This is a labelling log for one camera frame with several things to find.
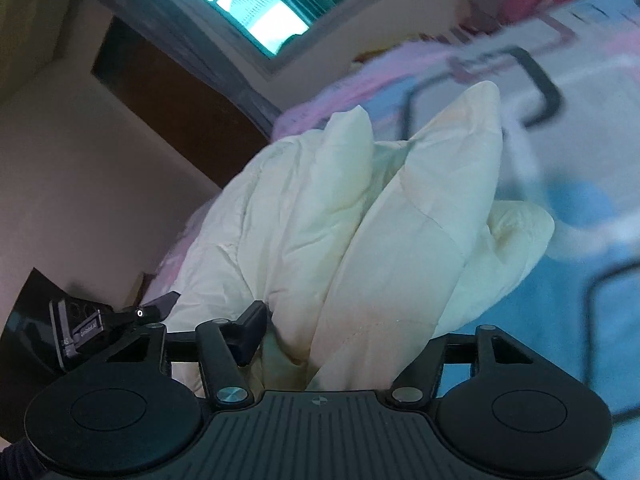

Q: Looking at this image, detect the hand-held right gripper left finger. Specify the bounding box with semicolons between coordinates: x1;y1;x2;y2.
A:
102;301;268;407

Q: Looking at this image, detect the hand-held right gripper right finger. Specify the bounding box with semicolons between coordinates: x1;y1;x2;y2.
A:
392;326;538;406

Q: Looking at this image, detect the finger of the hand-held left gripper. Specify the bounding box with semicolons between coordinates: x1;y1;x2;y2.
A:
138;291;181;322

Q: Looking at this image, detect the cream white quilt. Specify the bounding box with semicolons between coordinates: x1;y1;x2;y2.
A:
162;80;557;397

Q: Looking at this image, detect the person's left forearm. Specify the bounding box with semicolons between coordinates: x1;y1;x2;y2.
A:
0;437;48;480

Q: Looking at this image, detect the dark wooden door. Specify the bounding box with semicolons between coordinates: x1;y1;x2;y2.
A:
91;15;271;192

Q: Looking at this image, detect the patterned bed sheet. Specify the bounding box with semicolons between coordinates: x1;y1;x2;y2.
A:
270;0;640;480

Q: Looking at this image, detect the grey curtain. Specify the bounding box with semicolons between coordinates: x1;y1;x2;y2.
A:
90;0;283;128

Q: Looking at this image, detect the pink cloth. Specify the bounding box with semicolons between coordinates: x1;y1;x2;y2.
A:
272;35;471;136

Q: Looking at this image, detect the window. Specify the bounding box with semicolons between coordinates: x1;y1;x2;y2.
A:
150;0;366;76

